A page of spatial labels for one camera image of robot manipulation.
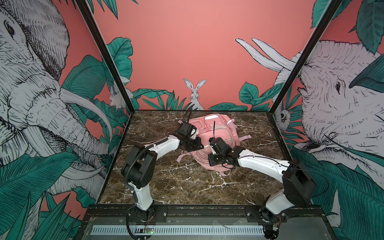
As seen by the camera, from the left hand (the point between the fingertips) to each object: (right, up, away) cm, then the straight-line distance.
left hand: (204, 144), depth 88 cm
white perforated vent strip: (-13, -38, -18) cm, 44 cm away
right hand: (+2, -7, -3) cm, 8 cm away
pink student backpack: (+6, +11, +14) cm, 19 cm away
